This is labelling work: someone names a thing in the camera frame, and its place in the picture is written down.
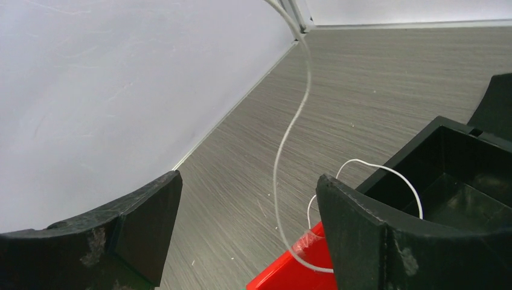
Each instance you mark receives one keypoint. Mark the black plastic bin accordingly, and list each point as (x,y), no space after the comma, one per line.
(451,174)

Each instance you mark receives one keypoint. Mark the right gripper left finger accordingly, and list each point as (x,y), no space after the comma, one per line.
(120,245)

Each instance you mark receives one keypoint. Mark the black cloth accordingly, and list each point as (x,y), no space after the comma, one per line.
(493,114)

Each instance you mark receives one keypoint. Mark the red plastic bin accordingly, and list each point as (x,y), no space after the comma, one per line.
(286,273)

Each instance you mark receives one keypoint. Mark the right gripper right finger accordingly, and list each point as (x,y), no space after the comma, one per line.
(375,246)

